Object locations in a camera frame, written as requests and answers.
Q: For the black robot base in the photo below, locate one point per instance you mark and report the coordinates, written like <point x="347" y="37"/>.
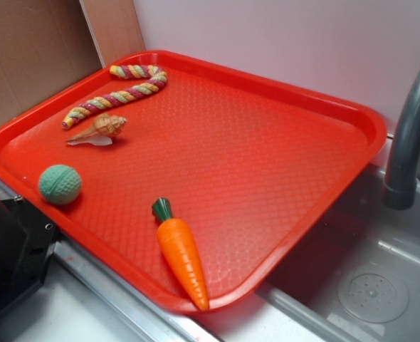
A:
<point x="27" y="238"/>

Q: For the green dimpled ball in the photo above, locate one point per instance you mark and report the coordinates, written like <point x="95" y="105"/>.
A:
<point x="60" y="185"/>

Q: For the red plastic tray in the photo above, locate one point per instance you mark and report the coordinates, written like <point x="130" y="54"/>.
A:
<point x="250" y="164"/>

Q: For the orange toy carrot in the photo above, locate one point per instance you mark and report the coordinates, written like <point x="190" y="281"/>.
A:
<point x="181" y="253"/>

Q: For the tan spiral seashell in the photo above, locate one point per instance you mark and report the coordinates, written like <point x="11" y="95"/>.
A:
<point x="102" y="132"/>

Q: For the grey plastic sink basin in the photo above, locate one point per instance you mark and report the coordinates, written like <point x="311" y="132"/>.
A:
<point x="355" y="276"/>

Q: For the grey curved faucet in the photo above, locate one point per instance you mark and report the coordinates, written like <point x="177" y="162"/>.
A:
<point x="403" y="167"/>

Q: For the brown cardboard panel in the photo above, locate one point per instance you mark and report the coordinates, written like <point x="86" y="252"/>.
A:
<point x="45" y="46"/>

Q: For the twisted multicolour rope toy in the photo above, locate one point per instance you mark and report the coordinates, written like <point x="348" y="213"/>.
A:
<point x="154" y="79"/>

